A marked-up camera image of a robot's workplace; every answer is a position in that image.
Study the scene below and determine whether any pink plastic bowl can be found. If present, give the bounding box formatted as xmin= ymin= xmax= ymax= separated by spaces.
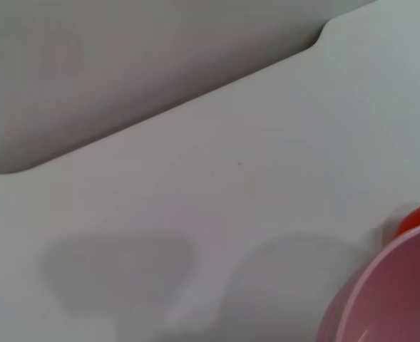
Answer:
xmin=314 ymin=219 xmax=420 ymax=342

